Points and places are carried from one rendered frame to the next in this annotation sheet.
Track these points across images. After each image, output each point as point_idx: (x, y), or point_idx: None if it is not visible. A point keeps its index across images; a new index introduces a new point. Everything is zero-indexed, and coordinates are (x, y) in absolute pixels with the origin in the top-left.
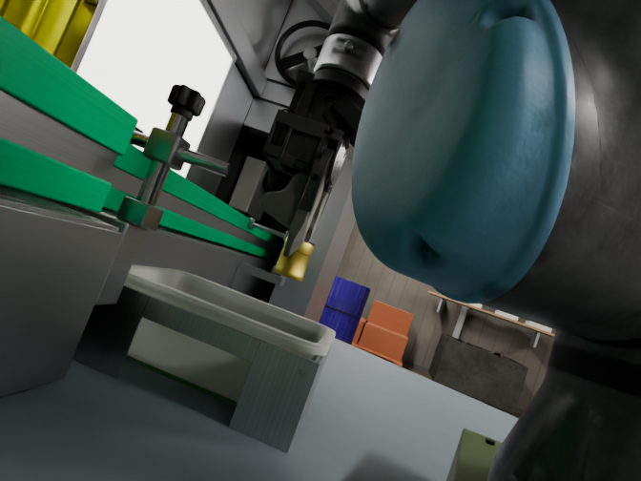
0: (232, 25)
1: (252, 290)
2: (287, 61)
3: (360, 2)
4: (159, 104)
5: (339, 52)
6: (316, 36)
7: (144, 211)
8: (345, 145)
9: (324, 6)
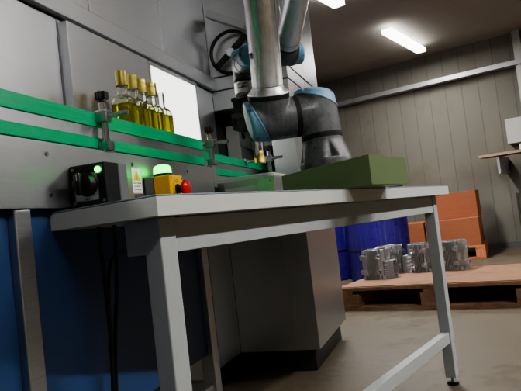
0: (187, 70)
1: None
2: (220, 63)
3: (238, 71)
4: (180, 129)
5: (239, 88)
6: (229, 38)
7: (213, 160)
8: None
9: (224, 21)
